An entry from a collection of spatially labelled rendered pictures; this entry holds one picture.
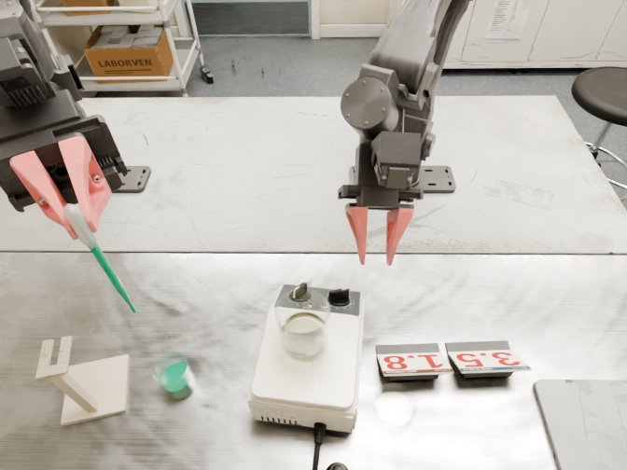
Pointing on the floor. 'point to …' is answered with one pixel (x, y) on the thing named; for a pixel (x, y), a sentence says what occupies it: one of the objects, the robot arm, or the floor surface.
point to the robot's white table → (563, 181)
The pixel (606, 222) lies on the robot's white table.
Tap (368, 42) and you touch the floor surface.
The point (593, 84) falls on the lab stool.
